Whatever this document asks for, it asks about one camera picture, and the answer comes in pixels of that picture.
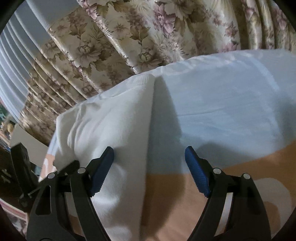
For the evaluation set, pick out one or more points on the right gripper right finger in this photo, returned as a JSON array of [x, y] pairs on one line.
[[247, 219]]

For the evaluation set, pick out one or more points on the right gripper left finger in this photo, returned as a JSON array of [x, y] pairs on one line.
[[49, 217]]

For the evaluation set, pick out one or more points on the white knit sweater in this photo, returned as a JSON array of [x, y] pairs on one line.
[[117, 118]]

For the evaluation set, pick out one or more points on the white leaning board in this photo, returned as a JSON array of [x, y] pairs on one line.
[[36, 150]]

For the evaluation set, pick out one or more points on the orange blue patterned blanket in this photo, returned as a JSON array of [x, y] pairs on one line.
[[237, 111]]

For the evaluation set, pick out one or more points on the light blue sheer curtain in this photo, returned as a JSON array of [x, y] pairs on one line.
[[23, 57]]

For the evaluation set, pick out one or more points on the floral beige curtain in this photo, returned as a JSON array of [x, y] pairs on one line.
[[87, 47]]

